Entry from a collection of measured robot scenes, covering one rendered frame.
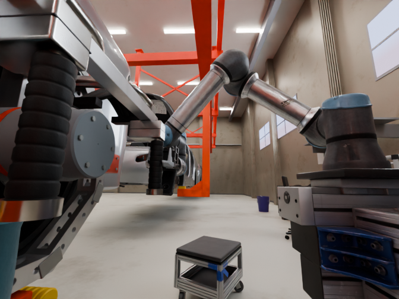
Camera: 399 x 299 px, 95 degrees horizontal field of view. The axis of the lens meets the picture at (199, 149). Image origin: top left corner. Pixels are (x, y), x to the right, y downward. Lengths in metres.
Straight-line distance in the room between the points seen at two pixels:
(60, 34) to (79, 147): 0.18
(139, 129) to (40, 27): 0.34
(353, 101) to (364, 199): 0.26
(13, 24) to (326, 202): 0.61
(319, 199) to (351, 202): 0.07
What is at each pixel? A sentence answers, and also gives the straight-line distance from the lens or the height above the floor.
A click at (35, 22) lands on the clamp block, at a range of 0.24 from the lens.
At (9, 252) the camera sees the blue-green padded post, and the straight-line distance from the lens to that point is 0.32.
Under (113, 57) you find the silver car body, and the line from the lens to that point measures 1.29.
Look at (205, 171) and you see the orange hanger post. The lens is 3.92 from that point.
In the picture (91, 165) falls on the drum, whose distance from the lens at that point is 0.38.
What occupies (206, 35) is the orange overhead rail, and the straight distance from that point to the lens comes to 3.24.
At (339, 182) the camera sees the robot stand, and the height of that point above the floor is 0.79.
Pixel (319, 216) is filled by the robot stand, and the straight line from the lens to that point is 0.55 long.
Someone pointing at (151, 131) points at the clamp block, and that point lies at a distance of 0.51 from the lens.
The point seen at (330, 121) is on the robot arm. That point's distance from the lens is 0.67.
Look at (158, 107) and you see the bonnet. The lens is 3.75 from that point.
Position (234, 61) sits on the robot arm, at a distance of 0.73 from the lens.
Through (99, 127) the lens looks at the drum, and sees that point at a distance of 0.40.
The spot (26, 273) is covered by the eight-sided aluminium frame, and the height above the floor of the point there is 0.60.
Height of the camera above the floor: 0.78
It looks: 11 degrees up
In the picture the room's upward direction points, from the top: 1 degrees clockwise
